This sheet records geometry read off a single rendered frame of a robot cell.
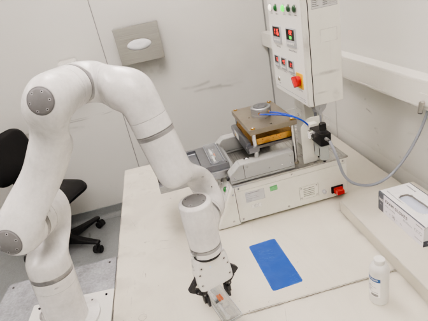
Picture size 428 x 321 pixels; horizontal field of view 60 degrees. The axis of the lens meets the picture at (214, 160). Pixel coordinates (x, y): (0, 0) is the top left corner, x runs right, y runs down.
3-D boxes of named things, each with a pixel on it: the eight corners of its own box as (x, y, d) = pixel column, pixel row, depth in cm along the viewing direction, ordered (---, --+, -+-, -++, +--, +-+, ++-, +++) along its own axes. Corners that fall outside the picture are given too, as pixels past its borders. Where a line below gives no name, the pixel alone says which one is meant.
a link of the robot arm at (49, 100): (57, 233, 107) (25, 271, 93) (18, 216, 107) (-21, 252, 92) (104, 76, 87) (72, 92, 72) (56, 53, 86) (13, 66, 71)
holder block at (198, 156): (218, 148, 159) (218, 142, 158) (230, 167, 141) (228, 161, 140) (181, 158, 157) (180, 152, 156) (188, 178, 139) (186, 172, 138)
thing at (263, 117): (287, 116, 164) (284, 88, 158) (319, 141, 136) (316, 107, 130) (234, 130, 161) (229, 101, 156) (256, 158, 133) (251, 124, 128)
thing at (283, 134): (275, 123, 160) (272, 102, 156) (295, 140, 140) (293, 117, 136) (237, 132, 158) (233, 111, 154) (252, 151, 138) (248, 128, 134)
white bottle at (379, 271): (383, 290, 105) (383, 250, 98) (392, 304, 100) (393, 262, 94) (365, 293, 105) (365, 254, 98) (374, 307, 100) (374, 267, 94)
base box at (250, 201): (311, 161, 179) (307, 128, 172) (352, 199, 146) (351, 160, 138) (204, 190, 174) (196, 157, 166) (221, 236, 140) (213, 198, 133)
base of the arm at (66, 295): (27, 351, 105) (4, 301, 98) (48, 302, 123) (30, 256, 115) (93, 339, 106) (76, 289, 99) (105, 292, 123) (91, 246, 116)
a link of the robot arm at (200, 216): (197, 228, 102) (183, 251, 95) (186, 188, 97) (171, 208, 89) (225, 230, 99) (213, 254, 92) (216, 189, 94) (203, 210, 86)
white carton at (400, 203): (409, 199, 132) (410, 181, 129) (459, 237, 111) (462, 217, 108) (378, 208, 131) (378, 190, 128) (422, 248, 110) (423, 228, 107)
